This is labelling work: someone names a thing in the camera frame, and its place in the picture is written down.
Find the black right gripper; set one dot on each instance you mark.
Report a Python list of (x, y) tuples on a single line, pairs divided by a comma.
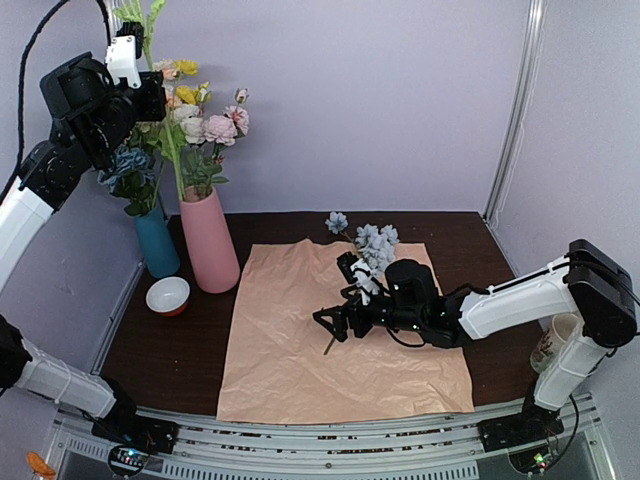
[(348, 323)]

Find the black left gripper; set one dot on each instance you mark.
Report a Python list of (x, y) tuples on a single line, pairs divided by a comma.
[(156, 108)]

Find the peach flower stem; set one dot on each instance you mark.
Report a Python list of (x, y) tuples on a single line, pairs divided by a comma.
[(170, 80)]

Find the white rose stem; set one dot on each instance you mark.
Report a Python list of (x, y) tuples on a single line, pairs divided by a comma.
[(187, 127)]

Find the pink rose leafy stem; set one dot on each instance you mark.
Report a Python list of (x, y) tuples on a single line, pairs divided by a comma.
[(221, 132)]

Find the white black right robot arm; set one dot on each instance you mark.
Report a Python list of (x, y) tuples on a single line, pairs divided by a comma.
[(585, 281)]

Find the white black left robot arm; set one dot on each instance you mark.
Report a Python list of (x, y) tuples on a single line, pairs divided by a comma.
[(93, 111)]

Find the artificial flowers in teal vase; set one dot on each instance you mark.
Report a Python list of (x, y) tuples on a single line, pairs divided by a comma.
[(134, 177)]

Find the pink tall vase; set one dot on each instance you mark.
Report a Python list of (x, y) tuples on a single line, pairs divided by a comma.
[(210, 247)]

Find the teal frosted vase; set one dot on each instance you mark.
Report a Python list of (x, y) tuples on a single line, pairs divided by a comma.
[(160, 255)]

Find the white bowl orange outside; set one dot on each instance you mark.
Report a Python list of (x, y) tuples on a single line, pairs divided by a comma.
[(169, 296)]

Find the floral ceramic mug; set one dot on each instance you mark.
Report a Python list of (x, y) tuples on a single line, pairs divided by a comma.
[(554, 337)]

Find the orange object at corner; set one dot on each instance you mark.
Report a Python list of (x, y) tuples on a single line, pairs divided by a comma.
[(39, 467)]

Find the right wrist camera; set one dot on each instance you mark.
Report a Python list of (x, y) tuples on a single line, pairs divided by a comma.
[(357, 272)]

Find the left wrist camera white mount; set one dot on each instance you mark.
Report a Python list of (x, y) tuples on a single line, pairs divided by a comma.
[(123, 52)]

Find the left aluminium frame post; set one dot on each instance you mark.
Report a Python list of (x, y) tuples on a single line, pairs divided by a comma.
[(122, 114)]

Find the aluminium frame post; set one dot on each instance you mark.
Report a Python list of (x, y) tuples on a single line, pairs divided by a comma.
[(524, 90), (122, 114)]

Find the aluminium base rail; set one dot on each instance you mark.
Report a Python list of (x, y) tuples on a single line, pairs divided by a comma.
[(444, 446)]

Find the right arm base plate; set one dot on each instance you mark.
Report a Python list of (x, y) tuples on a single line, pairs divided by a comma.
[(518, 429)]

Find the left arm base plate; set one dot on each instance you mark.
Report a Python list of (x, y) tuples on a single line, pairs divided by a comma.
[(145, 434)]

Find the right aluminium frame post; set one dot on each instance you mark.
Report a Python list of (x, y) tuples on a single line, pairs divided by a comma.
[(524, 90)]

